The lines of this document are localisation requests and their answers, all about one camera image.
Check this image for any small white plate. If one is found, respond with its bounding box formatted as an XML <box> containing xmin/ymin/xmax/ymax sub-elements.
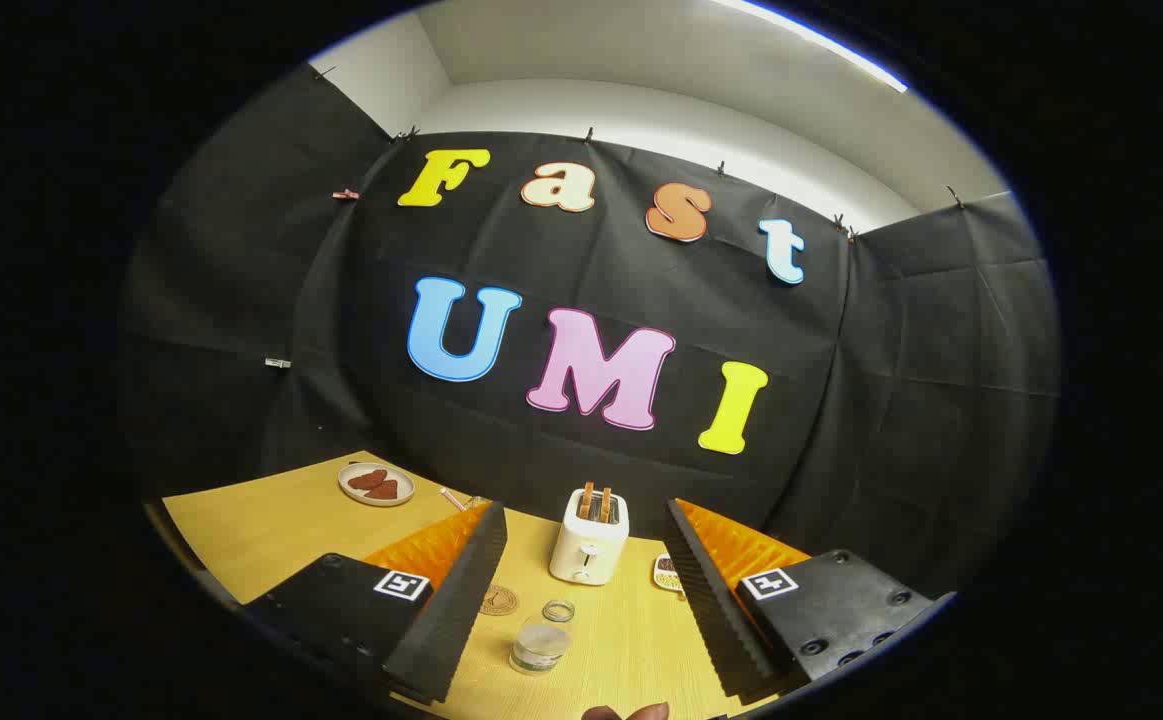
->
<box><xmin>338</xmin><ymin>462</ymin><xmax>417</xmax><ymax>508</ymax></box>

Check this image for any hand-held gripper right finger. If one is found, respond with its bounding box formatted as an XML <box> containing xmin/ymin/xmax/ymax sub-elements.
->
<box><xmin>663</xmin><ymin>499</ymin><xmax>954</xmax><ymax>701</ymax></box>

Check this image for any white toaster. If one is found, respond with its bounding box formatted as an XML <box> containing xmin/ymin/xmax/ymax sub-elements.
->
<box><xmin>549</xmin><ymin>488</ymin><xmax>631</xmax><ymax>586</ymax></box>

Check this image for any black backdrop cloth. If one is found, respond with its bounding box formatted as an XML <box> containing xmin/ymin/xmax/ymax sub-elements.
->
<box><xmin>119</xmin><ymin>65</ymin><xmax>1060</xmax><ymax>591</ymax></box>

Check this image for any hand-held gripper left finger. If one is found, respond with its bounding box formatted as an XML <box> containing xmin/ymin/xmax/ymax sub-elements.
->
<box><xmin>246</xmin><ymin>500</ymin><xmax>509</xmax><ymax>706</ymax></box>

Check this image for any wooden table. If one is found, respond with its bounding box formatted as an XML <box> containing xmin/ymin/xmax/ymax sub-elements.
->
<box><xmin>161</xmin><ymin>450</ymin><xmax>812</xmax><ymax>720</ymax></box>

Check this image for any clear plastic juice bottle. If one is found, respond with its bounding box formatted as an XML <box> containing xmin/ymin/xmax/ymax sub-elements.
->
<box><xmin>509</xmin><ymin>598</ymin><xmax>577</xmax><ymax>677</ymax></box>

